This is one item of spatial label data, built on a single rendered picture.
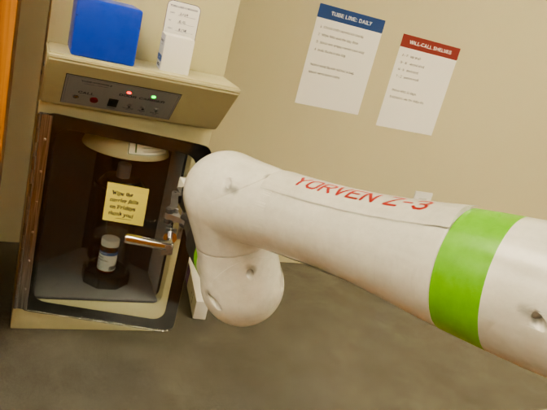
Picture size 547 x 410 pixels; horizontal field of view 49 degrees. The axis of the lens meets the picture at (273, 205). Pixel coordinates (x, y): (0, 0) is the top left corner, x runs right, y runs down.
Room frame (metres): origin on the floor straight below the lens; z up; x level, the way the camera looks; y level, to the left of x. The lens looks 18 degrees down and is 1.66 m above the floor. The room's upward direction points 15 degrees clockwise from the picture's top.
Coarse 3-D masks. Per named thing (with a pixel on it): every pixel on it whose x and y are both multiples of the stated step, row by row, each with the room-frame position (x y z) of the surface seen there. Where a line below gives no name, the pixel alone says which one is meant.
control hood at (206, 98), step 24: (48, 48) 0.96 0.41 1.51; (48, 72) 0.94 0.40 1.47; (72, 72) 0.95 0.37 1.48; (96, 72) 0.96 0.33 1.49; (120, 72) 0.97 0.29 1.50; (144, 72) 0.98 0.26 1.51; (168, 72) 1.02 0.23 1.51; (192, 72) 1.10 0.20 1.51; (48, 96) 0.99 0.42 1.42; (192, 96) 1.04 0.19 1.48; (216, 96) 1.05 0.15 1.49; (168, 120) 1.09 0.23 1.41; (192, 120) 1.10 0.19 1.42; (216, 120) 1.11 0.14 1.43
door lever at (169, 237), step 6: (126, 234) 1.01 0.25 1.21; (132, 234) 1.01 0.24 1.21; (168, 234) 1.06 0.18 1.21; (174, 234) 1.06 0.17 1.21; (126, 240) 1.00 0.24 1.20; (132, 240) 1.00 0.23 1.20; (138, 240) 1.00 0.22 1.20; (144, 240) 1.01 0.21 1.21; (150, 240) 1.01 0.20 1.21; (156, 240) 1.01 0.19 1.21; (162, 240) 1.02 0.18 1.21; (168, 240) 1.03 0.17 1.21; (174, 240) 1.06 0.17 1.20; (150, 246) 1.01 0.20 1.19; (156, 246) 1.01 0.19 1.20; (162, 246) 1.01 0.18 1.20; (168, 246) 1.01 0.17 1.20
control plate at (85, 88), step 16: (80, 80) 0.97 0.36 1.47; (96, 80) 0.97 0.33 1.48; (64, 96) 0.99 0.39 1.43; (80, 96) 1.00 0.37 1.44; (96, 96) 1.01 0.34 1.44; (112, 96) 1.01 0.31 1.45; (128, 96) 1.02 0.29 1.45; (144, 96) 1.02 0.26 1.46; (160, 96) 1.03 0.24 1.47; (176, 96) 1.03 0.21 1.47; (128, 112) 1.05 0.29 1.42; (144, 112) 1.06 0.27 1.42; (160, 112) 1.07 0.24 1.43
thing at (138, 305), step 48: (96, 144) 1.03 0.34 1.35; (144, 144) 1.05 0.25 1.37; (192, 144) 1.06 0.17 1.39; (48, 192) 1.02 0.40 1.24; (96, 192) 1.03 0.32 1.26; (48, 240) 1.02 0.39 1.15; (96, 240) 1.04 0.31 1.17; (48, 288) 1.02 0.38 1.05; (96, 288) 1.04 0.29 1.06; (144, 288) 1.06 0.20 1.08
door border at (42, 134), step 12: (48, 120) 1.01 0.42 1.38; (36, 132) 1.01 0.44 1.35; (48, 132) 1.02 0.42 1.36; (48, 144) 1.02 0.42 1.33; (36, 156) 1.01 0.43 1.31; (36, 168) 1.01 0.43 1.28; (36, 180) 1.01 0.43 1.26; (36, 192) 1.01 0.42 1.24; (36, 204) 1.01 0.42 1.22; (24, 216) 1.01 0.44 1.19; (36, 216) 1.02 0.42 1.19; (36, 228) 1.02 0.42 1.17; (24, 240) 1.01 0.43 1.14; (24, 252) 1.01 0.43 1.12; (24, 264) 1.01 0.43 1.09; (24, 276) 1.01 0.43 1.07; (24, 288) 1.01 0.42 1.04; (24, 300) 1.01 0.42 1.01
